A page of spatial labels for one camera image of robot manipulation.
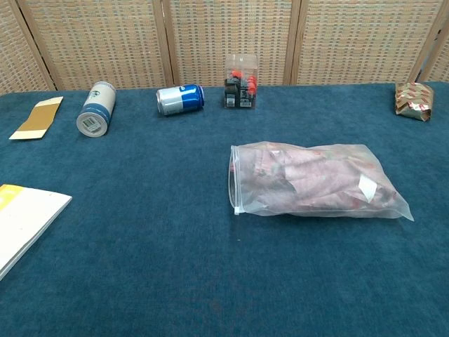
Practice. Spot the transparent plastic zip bag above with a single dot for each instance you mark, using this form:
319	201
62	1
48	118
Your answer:
245	207

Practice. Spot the clear plastic box with parts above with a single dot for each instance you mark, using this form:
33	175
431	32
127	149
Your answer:
240	91

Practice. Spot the blue silver soda can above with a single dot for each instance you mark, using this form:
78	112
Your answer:
179	100

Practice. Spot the blue tablecloth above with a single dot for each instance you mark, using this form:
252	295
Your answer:
158	245

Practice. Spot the woven wooden folding screen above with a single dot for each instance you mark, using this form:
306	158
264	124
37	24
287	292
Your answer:
228	35

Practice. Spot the white paper coffee cup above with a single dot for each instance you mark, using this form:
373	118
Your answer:
98	105

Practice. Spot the tan cardboard piece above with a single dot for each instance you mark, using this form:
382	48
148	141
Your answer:
36	117

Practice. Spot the gold red wrapped package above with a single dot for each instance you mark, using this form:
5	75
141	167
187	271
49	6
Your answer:
414	100

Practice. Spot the white yellow booklet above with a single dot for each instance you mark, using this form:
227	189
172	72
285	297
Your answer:
24	214

